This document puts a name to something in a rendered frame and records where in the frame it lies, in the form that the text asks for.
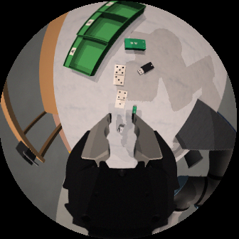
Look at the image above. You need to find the white domino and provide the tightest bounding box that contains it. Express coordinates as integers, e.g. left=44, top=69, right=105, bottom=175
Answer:
left=115, top=89, right=128, bottom=109
left=113, top=65, right=126, bottom=85

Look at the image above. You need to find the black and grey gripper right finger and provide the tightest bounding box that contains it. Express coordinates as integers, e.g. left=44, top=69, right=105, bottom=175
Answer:
left=132, top=113, right=180, bottom=190

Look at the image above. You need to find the black usb stick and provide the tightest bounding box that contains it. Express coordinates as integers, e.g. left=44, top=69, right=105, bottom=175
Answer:
left=138, top=62, right=154, bottom=74

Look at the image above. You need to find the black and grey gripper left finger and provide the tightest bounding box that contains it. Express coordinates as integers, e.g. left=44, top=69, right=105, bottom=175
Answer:
left=63, top=113, right=112, bottom=190

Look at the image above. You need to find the green rack of bins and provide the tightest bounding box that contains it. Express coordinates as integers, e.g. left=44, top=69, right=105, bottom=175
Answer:
left=63, top=1, right=146, bottom=76

